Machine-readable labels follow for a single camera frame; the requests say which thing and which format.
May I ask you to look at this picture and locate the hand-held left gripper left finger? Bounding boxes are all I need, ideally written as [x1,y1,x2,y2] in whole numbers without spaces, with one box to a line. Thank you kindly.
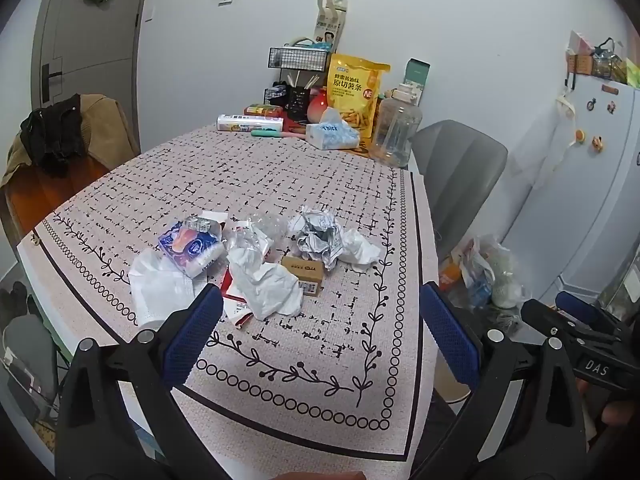
[54,284,231,480]

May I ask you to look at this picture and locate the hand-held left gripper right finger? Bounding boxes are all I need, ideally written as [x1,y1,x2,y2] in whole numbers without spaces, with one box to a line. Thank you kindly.
[410,282,589,480]

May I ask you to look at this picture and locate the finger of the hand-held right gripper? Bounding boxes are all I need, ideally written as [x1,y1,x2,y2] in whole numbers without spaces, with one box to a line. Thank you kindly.
[521,299,627,357]
[555,291,640,349]

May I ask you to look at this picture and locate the red and white paper packaging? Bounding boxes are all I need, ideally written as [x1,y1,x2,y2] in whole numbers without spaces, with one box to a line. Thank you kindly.
[220,264,257,330]

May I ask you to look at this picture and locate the white round trash bin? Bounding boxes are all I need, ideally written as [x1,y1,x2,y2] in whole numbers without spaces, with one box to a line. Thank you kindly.
[433,355,472,409]

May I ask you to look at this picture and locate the printed paper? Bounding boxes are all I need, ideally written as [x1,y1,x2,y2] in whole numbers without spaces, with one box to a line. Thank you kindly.
[290,206,347,272]

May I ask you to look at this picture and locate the person's right hand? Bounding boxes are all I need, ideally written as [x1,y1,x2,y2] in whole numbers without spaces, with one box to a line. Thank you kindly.
[600,400,640,432]

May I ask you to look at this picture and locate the white plastic bag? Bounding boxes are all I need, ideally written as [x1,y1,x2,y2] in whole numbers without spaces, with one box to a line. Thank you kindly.
[459,234,527,312]
[128,249,198,332]

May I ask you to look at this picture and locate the white fridge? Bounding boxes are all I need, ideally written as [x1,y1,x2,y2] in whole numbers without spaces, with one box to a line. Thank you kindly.
[500,76,640,313]

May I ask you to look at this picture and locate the large crumpled white tissue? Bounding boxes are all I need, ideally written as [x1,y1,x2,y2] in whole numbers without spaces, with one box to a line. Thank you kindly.
[227,246,304,320]

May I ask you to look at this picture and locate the blue tissue packet wrapper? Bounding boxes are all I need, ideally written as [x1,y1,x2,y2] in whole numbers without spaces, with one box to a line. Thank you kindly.
[158,214,224,277]

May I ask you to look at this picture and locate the small crumpled white tissue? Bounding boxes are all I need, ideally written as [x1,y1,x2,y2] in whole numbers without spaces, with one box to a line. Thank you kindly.
[339,229,382,267]

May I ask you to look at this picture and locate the small brown cardboard box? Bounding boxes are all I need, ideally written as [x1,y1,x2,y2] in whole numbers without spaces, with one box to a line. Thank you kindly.
[280,255,324,297]

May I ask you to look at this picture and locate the crushed clear plastic bottle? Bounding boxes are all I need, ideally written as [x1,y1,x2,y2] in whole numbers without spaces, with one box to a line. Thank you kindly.
[225,210,301,262]

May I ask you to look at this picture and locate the white hanging bag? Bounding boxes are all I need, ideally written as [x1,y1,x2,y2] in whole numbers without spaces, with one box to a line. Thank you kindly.
[536,94,577,183]

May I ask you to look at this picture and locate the grey upholstered chair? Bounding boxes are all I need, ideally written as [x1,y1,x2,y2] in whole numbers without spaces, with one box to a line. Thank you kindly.
[410,120,509,256]

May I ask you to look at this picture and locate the brown wooden chair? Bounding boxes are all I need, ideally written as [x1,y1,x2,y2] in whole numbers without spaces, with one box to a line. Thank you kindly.
[0,152,118,243]

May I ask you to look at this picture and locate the clear plastic water jug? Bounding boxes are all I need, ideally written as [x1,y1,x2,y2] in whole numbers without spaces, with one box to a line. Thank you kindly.
[369,87,423,166]

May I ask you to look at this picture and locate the white roll box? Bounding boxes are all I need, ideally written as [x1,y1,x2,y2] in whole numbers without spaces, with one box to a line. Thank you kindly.
[216,113,284,134]

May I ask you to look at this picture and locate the blue tissue pack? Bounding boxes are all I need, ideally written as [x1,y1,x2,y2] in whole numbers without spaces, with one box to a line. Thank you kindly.
[305,107,362,152]

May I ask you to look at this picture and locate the black jacket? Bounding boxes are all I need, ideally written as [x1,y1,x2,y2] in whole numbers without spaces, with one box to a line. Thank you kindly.
[19,93,90,178]

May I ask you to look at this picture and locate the pink box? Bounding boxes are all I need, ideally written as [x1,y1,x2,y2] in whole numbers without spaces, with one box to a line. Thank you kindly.
[566,30,594,77]

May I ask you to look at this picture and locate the black pen holder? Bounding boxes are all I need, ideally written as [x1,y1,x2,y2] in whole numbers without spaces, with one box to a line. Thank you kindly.
[284,74,317,122]

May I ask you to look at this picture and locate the tall green box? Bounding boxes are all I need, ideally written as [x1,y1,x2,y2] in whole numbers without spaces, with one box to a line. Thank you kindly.
[401,58,431,107]

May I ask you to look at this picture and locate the yellow snack bag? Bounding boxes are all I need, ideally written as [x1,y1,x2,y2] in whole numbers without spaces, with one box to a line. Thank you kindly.
[327,53,391,142]

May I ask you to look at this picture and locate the black door lock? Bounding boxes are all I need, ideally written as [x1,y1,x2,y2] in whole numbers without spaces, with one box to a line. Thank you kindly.
[42,63,64,102]

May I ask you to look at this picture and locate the grey door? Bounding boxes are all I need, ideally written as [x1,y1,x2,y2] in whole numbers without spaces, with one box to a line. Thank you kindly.
[31,0,155,161]

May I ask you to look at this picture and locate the white paper bag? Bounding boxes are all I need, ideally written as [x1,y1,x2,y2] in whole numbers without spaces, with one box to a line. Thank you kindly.
[314,0,349,54]

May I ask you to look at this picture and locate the green handled basket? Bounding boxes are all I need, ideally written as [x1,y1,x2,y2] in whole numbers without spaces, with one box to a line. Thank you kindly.
[591,36,629,84]

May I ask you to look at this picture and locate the black wire basket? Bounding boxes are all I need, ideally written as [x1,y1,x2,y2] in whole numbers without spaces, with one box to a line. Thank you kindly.
[269,46,334,74]

